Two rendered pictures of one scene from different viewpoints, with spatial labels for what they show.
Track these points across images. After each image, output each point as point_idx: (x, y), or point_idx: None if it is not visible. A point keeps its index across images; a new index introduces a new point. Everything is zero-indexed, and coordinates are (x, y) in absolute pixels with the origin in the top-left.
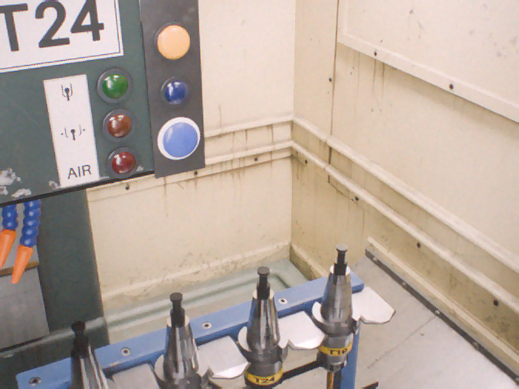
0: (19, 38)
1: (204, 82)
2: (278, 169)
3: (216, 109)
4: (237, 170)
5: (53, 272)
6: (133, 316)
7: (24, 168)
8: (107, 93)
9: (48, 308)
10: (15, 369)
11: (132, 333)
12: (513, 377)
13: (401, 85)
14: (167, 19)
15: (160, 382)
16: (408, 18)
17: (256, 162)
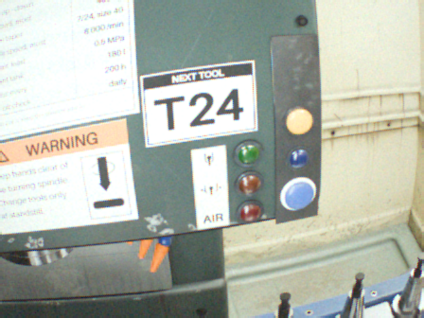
0: (175, 120)
1: (343, 46)
2: (407, 136)
3: (354, 73)
4: (371, 133)
5: (180, 235)
6: (254, 272)
7: (169, 214)
8: (241, 160)
9: (172, 265)
10: (142, 309)
11: (251, 288)
12: None
13: None
14: (294, 103)
15: None
16: None
17: (389, 128)
